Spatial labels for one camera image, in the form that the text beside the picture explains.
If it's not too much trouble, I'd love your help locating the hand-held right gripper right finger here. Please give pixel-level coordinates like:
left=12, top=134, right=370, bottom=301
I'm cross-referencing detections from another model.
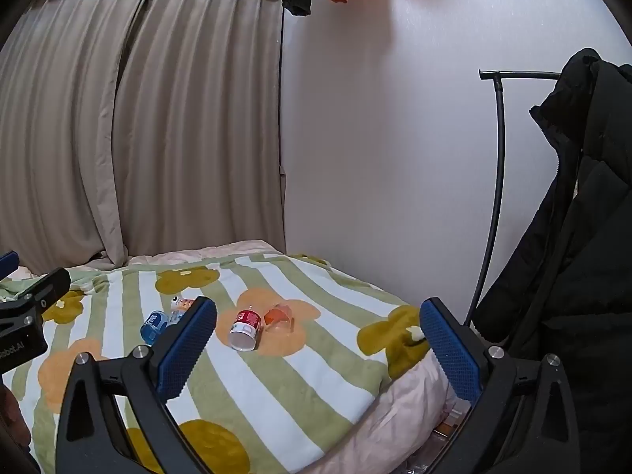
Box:
left=419, top=297, right=581, bottom=474

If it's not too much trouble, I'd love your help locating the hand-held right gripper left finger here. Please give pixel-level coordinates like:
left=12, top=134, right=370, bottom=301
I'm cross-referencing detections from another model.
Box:
left=54, top=296, right=218, bottom=474

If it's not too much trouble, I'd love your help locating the person's left forearm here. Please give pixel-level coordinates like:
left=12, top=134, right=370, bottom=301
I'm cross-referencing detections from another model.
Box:
left=0, top=380, right=31, bottom=455

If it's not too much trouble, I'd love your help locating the blue cup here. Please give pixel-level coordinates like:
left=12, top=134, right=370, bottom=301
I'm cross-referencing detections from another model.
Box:
left=140, top=310, right=171, bottom=346

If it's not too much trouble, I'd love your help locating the red and white paper cup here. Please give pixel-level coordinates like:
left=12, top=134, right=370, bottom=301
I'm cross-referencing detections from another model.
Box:
left=228, top=307, right=261, bottom=352

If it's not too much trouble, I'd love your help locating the clear plastic cup orange inside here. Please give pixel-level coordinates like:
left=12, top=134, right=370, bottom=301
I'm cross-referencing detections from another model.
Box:
left=263, top=302, right=295, bottom=334

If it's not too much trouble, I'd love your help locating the small white orange bottle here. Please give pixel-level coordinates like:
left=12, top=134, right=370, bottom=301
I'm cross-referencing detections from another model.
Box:
left=169, top=296, right=197, bottom=322

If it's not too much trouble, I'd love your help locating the striped floral blanket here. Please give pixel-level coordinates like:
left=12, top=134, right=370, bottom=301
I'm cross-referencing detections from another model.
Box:
left=0, top=254, right=431, bottom=474

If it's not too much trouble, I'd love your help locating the beige curtain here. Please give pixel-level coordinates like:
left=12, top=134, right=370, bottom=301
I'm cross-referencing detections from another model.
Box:
left=0, top=0, right=149, bottom=277
left=113, top=0, right=288, bottom=263

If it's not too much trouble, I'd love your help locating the black puffer jacket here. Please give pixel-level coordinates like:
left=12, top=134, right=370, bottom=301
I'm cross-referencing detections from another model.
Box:
left=471, top=48, right=632, bottom=474

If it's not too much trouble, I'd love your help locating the black clothes rack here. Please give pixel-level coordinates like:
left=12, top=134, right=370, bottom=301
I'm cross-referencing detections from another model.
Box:
left=464, top=69, right=564, bottom=327

